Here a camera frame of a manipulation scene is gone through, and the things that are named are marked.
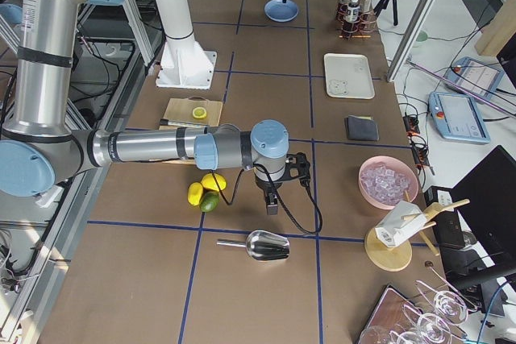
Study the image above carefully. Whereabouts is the blue ceramic plate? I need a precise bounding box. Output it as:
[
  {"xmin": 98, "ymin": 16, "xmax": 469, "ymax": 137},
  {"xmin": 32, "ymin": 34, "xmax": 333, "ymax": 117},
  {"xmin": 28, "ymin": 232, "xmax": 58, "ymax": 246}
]
[{"xmin": 264, "ymin": 0, "xmax": 299, "ymax": 23}]

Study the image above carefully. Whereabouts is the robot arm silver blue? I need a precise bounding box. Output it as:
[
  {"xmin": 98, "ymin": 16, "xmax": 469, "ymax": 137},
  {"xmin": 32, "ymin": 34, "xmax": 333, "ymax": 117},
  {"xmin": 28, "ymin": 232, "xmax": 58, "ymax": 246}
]
[{"xmin": 1, "ymin": 0, "xmax": 310, "ymax": 214}]

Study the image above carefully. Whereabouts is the shiny metal scoop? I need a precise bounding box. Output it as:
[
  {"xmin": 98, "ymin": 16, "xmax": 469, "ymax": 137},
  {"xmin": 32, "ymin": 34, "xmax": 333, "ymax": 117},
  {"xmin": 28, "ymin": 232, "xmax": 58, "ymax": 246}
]
[{"xmin": 217, "ymin": 230, "xmax": 290, "ymax": 261}]

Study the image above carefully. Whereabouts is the dark syrup bottle left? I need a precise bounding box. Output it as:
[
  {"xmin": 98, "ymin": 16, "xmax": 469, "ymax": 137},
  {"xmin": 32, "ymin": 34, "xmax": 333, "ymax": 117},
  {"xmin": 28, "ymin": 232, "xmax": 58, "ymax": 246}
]
[{"xmin": 339, "ymin": 0, "xmax": 351, "ymax": 22}]

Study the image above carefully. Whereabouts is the dark syrup bottle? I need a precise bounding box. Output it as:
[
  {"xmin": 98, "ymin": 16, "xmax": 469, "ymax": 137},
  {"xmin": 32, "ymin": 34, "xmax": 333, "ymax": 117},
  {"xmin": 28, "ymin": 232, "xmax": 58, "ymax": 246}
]
[
  {"xmin": 345, "ymin": 0, "xmax": 360, "ymax": 23},
  {"xmin": 360, "ymin": 0, "xmax": 372, "ymax": 13},
  {"xmin": 339, "ymin": 0, "xmax": 351, "ymax": 22}
]

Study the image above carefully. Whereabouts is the green lime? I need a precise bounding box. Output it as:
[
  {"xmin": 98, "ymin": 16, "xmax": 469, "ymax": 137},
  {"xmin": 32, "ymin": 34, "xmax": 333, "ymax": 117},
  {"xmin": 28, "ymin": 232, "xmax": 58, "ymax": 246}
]
[{"xmin": 199, "ymin": 191, "xmax": 220, "ymax": 213}]

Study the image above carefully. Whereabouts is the yellow lemon upper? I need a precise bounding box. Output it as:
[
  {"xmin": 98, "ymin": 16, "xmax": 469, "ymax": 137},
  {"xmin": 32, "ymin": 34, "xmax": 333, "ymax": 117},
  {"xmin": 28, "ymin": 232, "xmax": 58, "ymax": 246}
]
[{"xmin": 201, "ymin": 172, "xmax": 227, "ymax": 192}]

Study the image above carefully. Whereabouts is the yellow lemon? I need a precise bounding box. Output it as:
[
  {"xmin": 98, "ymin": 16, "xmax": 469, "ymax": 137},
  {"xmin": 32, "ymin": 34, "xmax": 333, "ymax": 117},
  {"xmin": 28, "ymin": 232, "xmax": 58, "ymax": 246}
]
[
  {"xmin": 201, "ymin": 172, "xmax": 227, "ymax": 192},
  {"xmin": 187, "ymin": 182, "xmax": 204, "ymax": 206}
]

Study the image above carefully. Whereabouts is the dark syrup bottle middle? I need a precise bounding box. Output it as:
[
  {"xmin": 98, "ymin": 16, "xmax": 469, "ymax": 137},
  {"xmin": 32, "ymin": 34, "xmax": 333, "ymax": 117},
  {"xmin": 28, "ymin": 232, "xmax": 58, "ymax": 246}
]
[{"xmin": 345, "ymin": 0, "xmax": 360, "ymax": 23}]

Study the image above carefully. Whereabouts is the yellow lemon left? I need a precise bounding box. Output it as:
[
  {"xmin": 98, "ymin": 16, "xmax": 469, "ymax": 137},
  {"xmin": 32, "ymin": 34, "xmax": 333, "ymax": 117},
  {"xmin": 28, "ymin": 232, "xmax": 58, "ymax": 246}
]
[{"xmin": 187, "ymin": 182, "xmax": 204, "ymax": 206}]

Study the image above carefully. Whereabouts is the dark syrup bottle right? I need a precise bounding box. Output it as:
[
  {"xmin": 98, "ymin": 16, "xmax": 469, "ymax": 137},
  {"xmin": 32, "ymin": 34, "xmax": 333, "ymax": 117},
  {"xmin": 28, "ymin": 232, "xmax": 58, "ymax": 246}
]
[{"xmin": 360, "ymin": 0, "xmax": 372, "ymax": 13}]

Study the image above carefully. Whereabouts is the cream tray with bear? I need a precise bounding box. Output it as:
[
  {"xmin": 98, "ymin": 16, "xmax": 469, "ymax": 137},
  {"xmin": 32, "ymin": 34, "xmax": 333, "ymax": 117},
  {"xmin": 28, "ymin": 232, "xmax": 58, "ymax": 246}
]
[{"xmin": 323, "ymin": 53, "xmax": 375, "ymax": 100}]

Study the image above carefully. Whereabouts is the pink bowl of ice cubes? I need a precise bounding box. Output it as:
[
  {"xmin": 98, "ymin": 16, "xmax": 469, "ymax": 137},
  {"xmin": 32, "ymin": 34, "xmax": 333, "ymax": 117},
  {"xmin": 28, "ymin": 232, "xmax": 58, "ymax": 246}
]
[{"xmin": 358, "ymin": 155, "xmax": 419, "ymax": 209}]

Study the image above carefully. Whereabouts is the lemon half slice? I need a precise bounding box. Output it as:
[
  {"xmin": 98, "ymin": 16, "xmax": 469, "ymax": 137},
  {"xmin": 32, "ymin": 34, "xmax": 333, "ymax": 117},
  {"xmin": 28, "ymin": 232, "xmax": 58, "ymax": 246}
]
[{"xmin": 192, "ymin": 106, "xmax": 208, "ymax": 120}]

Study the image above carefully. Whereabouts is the dark grey folded cloth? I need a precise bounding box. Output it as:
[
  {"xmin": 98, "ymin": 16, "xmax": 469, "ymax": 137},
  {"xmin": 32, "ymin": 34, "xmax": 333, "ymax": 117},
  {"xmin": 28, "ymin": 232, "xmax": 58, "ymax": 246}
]
[{"xmin": 344, "ymin": 115, "xmax": 380, "ymax": 141}]

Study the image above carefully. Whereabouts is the wooden cutting board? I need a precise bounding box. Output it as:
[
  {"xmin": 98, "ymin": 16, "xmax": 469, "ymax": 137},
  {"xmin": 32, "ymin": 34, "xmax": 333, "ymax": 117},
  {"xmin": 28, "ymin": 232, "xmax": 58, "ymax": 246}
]
[{"xmin": 159, "ymin": 97, "xmax": 224, "ymax": 166}]

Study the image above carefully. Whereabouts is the round wooden stand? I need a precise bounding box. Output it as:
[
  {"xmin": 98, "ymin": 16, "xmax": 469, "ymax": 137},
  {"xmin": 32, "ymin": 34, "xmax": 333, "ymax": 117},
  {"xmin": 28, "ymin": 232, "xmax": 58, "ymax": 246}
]
[{"xmin": 364, "ymin": 199, "xmax": 470, "ymax": 271}]

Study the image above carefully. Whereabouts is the white paper carton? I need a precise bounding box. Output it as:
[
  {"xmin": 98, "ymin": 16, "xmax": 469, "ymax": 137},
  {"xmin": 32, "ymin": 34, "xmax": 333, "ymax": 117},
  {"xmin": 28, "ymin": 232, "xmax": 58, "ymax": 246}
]
[{"xmin": 375, "ymin": 201, "xmax": 427, "ymax": 248}]

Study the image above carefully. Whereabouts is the wooden glass rack tray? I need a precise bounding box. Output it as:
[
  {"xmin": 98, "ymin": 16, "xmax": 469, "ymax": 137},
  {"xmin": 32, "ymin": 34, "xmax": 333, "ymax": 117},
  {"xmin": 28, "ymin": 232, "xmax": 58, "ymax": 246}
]
[{"xmin": 358, "ymin": 280, "xmax": 469, "ymax": 343}]

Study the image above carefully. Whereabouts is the blue teach pendant near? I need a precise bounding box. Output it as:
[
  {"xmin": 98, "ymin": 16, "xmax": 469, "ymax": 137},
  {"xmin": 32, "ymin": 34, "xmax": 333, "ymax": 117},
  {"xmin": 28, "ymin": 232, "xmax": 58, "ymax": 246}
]
[{"xmin": 428, "ymin": 92, "xmax": 491, "ymax": 144}]

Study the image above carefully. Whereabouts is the blue teach pendant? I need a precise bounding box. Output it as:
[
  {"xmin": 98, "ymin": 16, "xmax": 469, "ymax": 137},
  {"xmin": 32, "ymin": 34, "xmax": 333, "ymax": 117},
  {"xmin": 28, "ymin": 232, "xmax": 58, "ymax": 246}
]
[
  {"xmin": 428, "ymin": 92, "xmax": 491, "ymax": 144},
  {"xmin": 444, "ymin": 56, "xmax": 504, "ymax": 99}
]

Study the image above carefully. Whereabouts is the clear wine glass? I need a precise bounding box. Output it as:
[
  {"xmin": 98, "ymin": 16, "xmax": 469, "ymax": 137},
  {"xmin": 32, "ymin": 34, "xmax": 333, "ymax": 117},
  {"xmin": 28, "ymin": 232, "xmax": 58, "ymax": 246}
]
[{"xmin": 416, "ymin": 313, "xmax": 452, "ymax": 344}]

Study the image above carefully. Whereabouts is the black monitor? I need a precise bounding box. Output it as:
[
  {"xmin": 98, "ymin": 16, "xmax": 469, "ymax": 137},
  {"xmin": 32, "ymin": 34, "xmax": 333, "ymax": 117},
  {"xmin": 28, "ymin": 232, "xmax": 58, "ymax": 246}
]
[{"xmin": 451, "ymin": 145, "xmax": 515, "ymax": 290}]

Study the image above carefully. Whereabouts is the blue teach pendant far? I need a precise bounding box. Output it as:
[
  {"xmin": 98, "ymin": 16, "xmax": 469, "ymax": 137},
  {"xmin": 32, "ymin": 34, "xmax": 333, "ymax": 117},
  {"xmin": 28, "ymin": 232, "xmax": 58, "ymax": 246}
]
[{"xmin": 444, "ymin": 56, "xmax": 504, "ymax": 99}]

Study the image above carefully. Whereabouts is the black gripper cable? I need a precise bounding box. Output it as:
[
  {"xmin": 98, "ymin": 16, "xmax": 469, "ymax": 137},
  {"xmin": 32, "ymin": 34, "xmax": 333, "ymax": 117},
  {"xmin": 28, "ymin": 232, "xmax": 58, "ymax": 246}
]
[{"xmin": 216, "ymin": 158, "xmax": 323, "ymax": 237}]

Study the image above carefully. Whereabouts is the copper wire bottle caddy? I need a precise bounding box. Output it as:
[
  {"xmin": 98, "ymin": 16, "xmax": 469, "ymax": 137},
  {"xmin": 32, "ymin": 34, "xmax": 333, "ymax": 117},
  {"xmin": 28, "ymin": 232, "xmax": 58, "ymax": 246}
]
[{"xmin": 335, "ymin": 4, "xmax": 378, "ymax": 39}]

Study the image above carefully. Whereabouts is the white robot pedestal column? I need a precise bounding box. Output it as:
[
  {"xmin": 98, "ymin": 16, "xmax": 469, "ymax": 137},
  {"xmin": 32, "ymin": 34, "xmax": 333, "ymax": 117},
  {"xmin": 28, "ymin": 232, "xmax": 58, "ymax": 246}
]
[{"xmin": 156, "ymin": 0, "xmax": 217, "ymax": 89}]

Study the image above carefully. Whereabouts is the black handled knife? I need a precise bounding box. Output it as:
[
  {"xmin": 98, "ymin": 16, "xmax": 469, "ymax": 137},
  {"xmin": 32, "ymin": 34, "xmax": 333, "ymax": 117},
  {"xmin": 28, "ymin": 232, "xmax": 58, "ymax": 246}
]
[{"xmin": 160, "ymin": 118, "xmax": 207, "ymax": 128}]

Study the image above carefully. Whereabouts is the aluminium frame post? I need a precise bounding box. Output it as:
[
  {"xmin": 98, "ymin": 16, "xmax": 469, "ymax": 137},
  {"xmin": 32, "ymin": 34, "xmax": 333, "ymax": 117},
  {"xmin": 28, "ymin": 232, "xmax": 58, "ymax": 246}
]
[{"xmin": 386, "ymin": 0, "xmax": 435, "ymax": 82}]

